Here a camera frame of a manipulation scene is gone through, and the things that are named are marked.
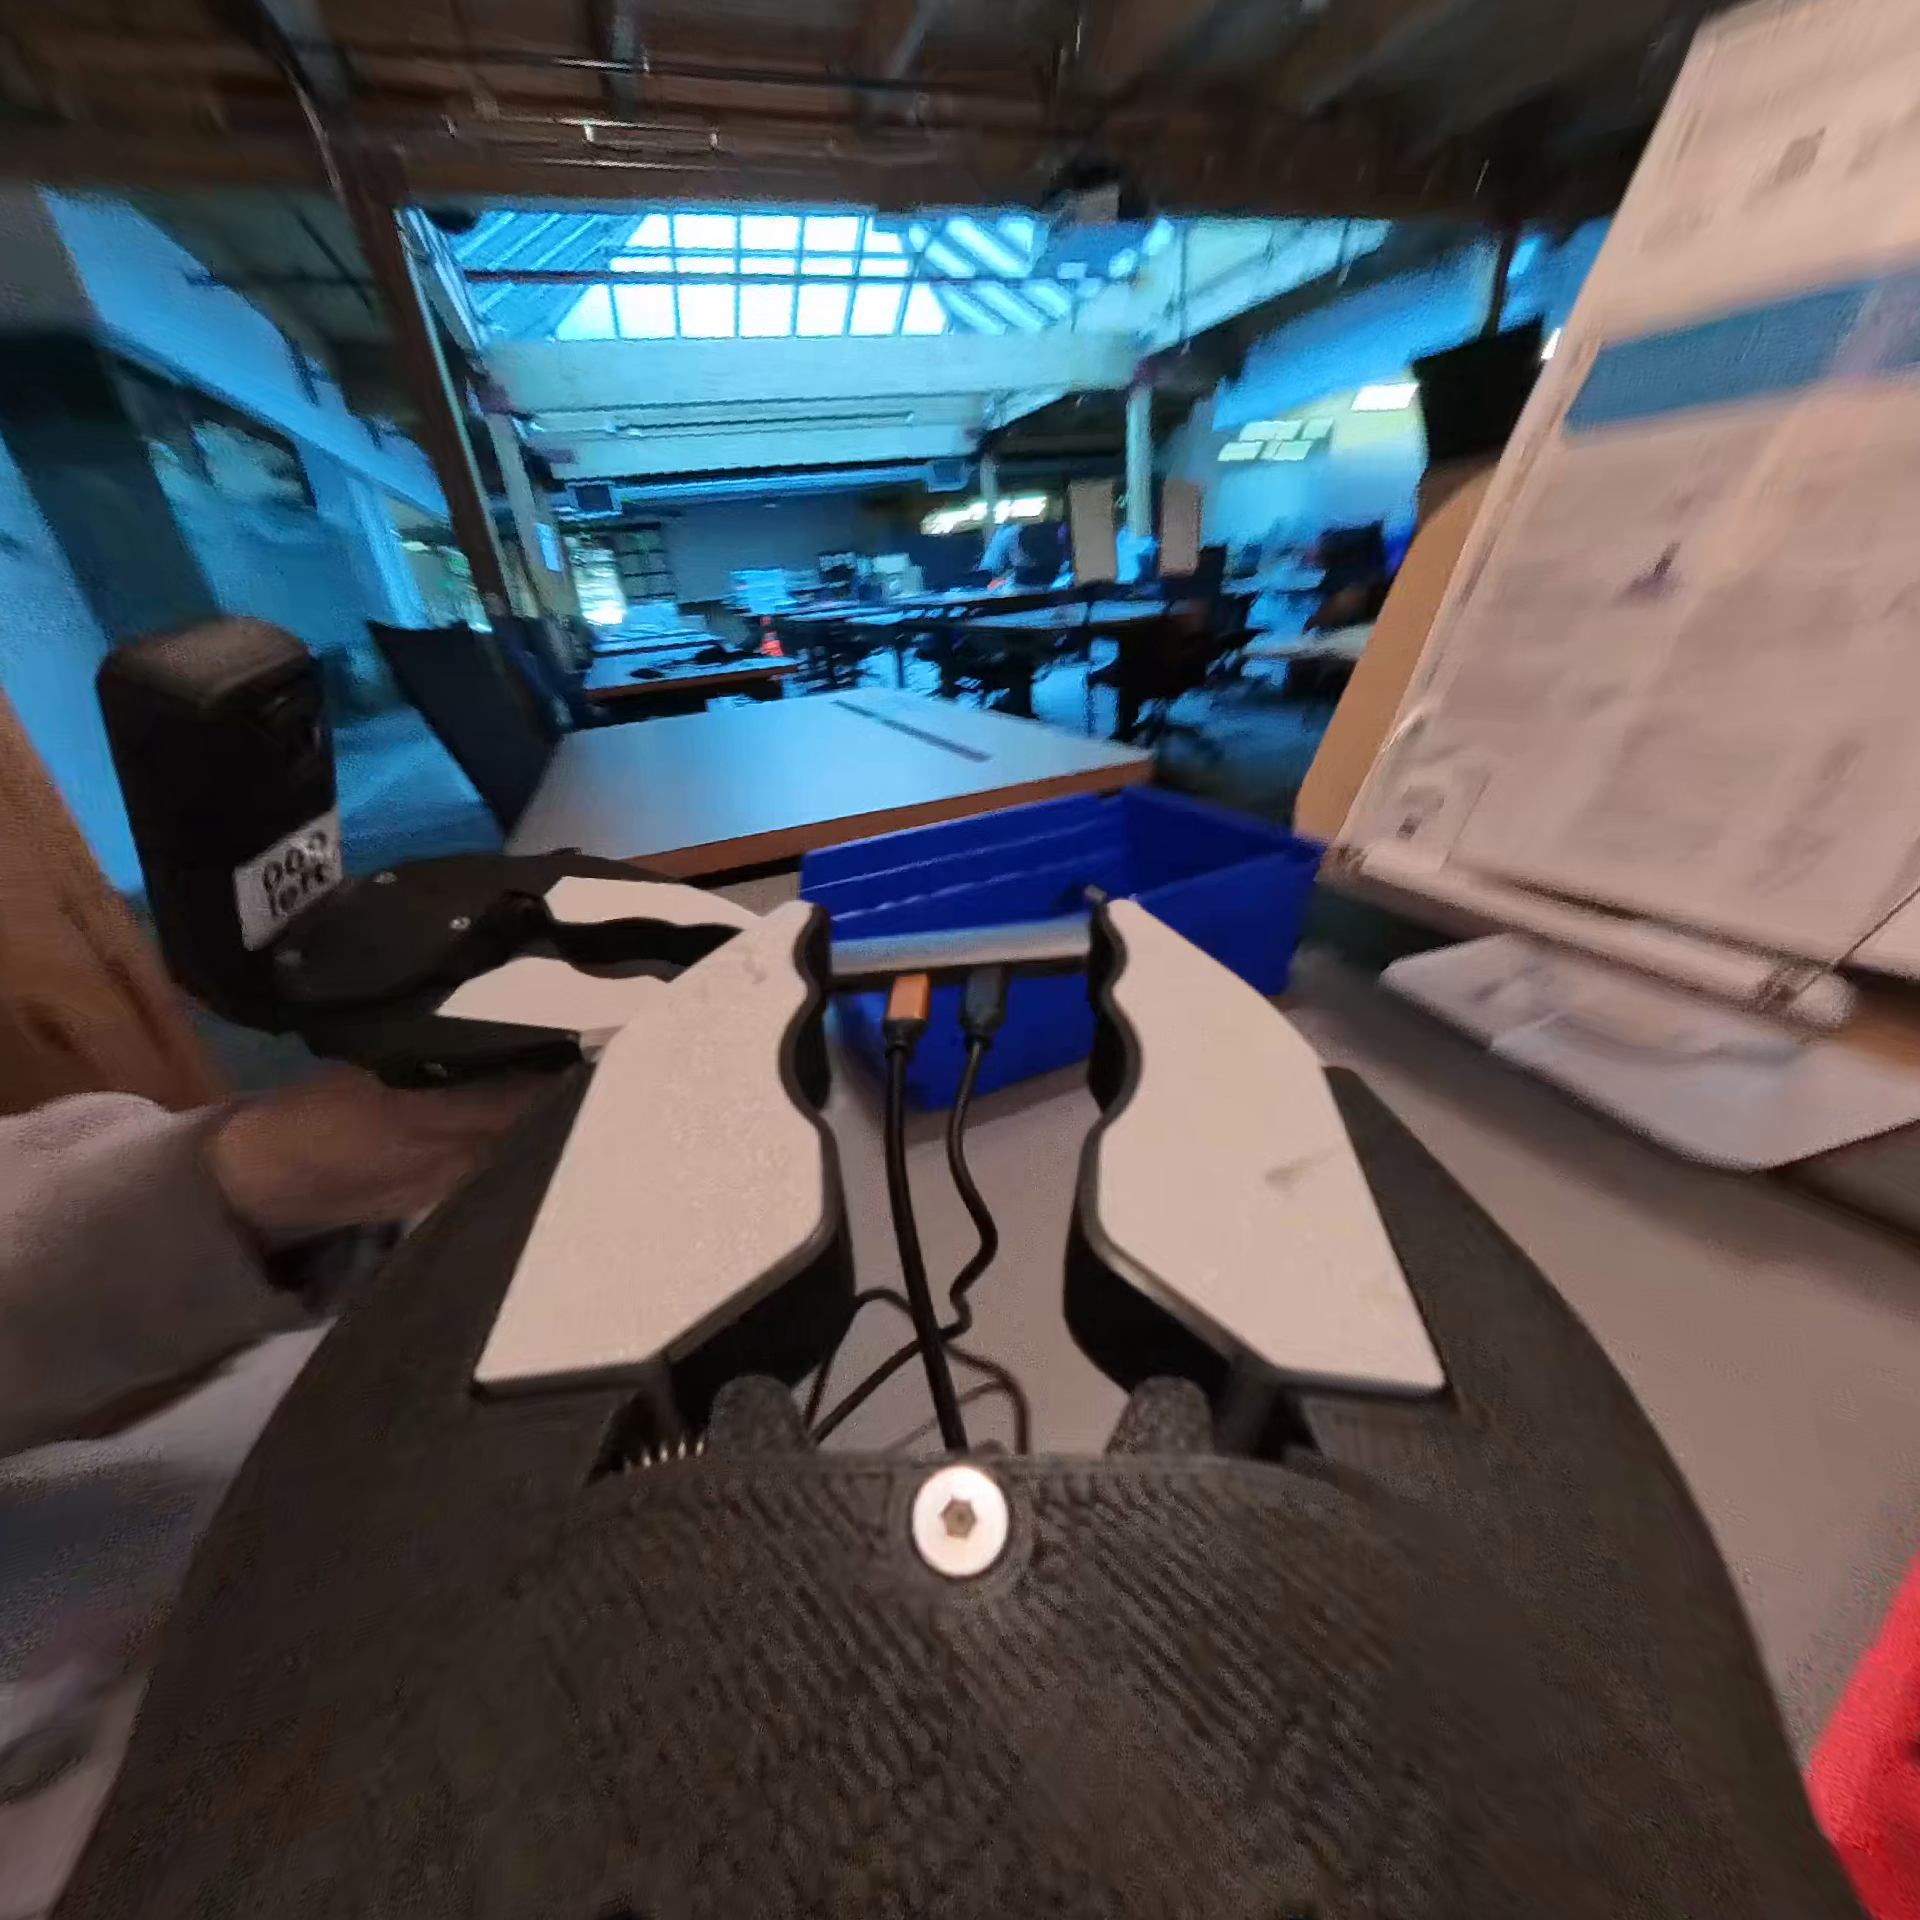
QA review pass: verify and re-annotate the grey desk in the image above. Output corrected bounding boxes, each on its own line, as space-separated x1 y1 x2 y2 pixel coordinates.
0 888 1920 1801

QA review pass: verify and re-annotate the wooden table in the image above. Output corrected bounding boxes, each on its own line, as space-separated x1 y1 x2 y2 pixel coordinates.
508 689 1160 885

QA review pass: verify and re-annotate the blue plastic bin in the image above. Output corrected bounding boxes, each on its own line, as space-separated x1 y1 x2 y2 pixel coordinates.
798 785 1326 1116

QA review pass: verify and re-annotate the black partition panel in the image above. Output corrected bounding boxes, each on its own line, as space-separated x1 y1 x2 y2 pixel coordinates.
366 619 569 829

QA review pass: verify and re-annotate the grey USB hub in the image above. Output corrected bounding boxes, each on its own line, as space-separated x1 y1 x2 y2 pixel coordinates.
829 922 1095 983

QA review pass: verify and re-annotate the black cable with orange plug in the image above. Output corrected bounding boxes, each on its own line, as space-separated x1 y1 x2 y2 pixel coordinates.
877 973 978 1458

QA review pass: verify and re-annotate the person's left hand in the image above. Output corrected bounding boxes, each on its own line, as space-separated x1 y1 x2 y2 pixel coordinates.
207 1069 561 1250

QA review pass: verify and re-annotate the brown cardboard backing board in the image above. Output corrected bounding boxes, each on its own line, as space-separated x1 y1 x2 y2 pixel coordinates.
1293 464 1509 846

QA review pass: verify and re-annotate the red plastic bin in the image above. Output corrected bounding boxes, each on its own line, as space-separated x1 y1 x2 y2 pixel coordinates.
1803 1551 1920 1920

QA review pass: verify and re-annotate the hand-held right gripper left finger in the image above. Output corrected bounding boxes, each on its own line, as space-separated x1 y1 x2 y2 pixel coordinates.
471 902 857 1470

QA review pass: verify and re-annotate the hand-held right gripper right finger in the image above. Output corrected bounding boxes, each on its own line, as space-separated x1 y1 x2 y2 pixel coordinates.
1063 888 1448 1454

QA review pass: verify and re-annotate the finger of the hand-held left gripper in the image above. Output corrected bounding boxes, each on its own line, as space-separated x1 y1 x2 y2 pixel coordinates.
537 875 764 970
431 954 708 1064

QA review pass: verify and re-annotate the black monitor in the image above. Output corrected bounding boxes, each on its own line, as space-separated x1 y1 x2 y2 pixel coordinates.
1416 318 1552 470

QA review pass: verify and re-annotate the white stand base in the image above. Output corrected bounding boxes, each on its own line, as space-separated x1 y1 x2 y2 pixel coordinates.
1377 933 1920 1176

